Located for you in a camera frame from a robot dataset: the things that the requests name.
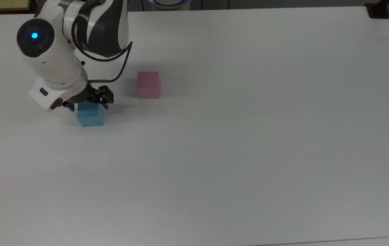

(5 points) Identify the blue cube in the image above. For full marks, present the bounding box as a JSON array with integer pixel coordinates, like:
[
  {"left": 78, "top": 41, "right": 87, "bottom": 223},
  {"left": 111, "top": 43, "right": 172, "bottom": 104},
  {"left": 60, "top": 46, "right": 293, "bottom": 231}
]
[{"left": 77, "top": 102, "right": 105, "bottom": 127}]

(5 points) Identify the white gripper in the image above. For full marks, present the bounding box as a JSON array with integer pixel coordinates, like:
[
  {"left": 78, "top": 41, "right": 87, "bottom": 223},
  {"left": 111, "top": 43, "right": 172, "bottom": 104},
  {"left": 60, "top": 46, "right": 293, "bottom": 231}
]
[{"left": 28, "top": 77, "right": 115, "bottom": 113}]

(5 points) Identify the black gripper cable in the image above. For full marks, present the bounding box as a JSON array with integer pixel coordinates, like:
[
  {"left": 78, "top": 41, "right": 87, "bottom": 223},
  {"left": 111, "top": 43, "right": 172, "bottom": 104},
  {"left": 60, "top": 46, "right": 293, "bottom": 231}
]
[{"left": 71, "top": 15, "right": 133, "bottom": 83}]

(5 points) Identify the black table clamp stand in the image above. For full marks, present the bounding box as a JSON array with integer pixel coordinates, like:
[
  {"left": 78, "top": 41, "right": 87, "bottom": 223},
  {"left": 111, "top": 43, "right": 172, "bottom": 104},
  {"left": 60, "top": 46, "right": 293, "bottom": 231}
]
[{"left": 365, "top": 0, "right": 389, "bottom": 19}]

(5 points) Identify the pink cube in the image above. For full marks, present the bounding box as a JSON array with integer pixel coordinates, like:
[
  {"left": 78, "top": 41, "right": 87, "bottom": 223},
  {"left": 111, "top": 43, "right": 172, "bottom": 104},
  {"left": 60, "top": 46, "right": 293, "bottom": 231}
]
[{"left": 136, "top": 71, "right": 161, "bottom": 99}]

